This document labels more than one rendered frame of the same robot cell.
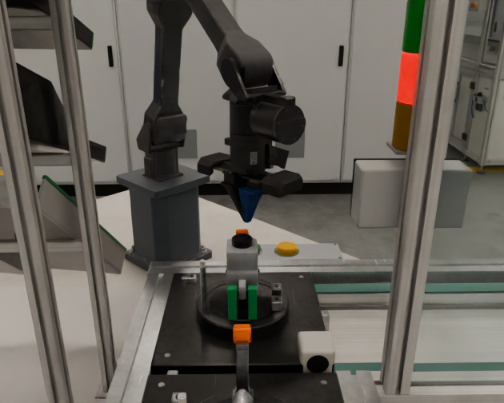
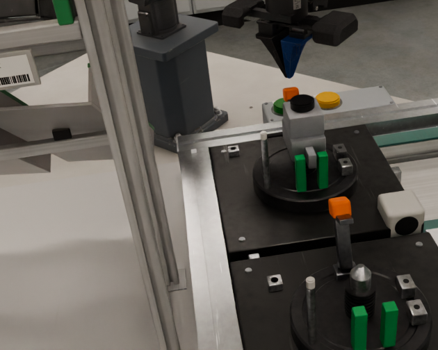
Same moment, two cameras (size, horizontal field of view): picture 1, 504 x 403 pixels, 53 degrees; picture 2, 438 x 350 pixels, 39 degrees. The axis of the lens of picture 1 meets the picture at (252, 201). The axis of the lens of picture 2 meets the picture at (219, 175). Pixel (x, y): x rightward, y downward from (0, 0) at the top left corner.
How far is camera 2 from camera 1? 0.16 m
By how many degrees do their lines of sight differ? 13
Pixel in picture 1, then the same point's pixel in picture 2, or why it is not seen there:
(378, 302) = not seen: outside the picture
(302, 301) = (366, 159)
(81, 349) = (120, 244)
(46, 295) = (144, 198)
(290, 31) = not seen: outside the picture
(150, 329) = (208, 214)
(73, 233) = not seen: hidden behind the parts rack
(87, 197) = (133, 80)
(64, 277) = (65, 166)
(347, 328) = (416, 181)
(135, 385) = (218, 273)
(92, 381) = not seen: hidden behind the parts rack
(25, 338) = (53, 241)
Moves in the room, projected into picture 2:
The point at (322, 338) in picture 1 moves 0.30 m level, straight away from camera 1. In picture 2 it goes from (407, 198) to (377, 83)
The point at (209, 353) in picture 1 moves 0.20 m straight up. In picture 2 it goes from (286, 230) to (277, 85)
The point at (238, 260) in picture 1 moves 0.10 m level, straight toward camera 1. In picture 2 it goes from (303, 126) to (324, 171)
